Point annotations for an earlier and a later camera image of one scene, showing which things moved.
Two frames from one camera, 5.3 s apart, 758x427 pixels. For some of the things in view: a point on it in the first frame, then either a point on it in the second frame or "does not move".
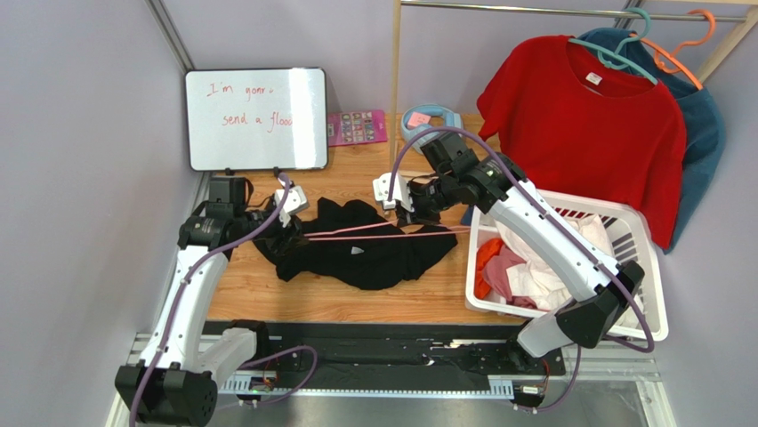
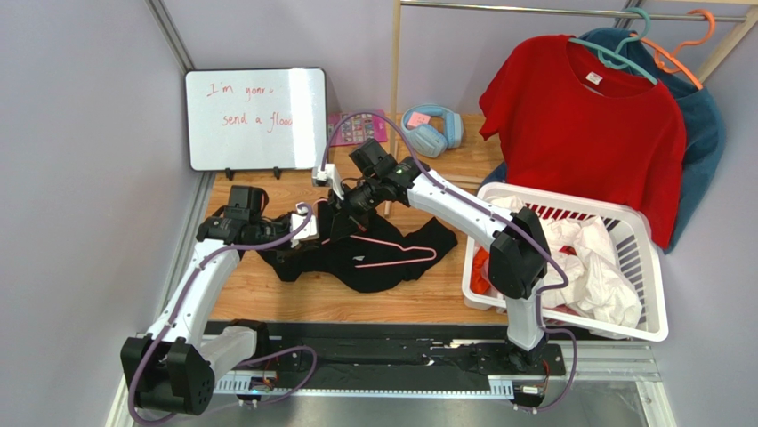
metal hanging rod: (560, 11) does not move
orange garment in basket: (487, 249) does not move
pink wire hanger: (379, 236) to (434, 256)
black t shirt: (348, 243) does not move
